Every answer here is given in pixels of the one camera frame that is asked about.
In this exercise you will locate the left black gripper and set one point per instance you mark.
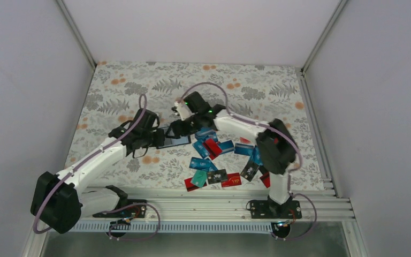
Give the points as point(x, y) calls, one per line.
point(159, 141)

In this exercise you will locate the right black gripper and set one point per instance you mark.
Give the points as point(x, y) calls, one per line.
point(179, 129)

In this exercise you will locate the black leather card holder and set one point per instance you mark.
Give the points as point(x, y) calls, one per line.
point(169, 141)

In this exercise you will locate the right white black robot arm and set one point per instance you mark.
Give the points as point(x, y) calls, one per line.
point(277, 148)

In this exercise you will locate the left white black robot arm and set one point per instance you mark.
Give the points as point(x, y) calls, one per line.
point(60, 200)

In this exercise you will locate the blue striped card upper left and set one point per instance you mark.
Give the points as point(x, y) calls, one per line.
point(206, 133)

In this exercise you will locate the blue logo card with chip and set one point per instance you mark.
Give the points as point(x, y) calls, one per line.
point(200, 148)

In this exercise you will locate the blue VIP card lower right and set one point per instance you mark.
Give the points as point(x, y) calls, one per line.
point(202, 164)

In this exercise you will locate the green VIP card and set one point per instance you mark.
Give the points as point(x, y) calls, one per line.
point(199, 179)

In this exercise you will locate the blue card centre pile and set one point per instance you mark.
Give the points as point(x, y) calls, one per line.
point(244, 149)

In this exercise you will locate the black card bottom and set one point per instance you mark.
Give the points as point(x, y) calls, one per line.
point(217, 176)

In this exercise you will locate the red gold VIP card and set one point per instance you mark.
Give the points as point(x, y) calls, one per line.
point(233, 179)

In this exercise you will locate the black VIP card right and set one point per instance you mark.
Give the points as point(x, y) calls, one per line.
point(250, 170)

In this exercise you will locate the blue card upper right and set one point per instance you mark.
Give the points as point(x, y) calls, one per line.
point(256, 156)

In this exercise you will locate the floral patterned table mat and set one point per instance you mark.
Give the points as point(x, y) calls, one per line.
point(119, 89)

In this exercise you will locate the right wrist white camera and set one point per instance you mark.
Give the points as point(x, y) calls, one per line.
point(181, 110)

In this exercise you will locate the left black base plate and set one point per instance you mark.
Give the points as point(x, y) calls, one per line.
point(137, 211)

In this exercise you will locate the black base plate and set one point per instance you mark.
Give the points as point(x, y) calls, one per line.
point(264, 209)
point(137, 211)

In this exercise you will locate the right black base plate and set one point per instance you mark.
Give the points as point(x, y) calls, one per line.
point(264, 209)

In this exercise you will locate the grey slotted cable duct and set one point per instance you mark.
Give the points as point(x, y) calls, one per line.
point(194, 227)

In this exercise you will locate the aluminium front rail frame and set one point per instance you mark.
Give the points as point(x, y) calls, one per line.
point(230, 205)

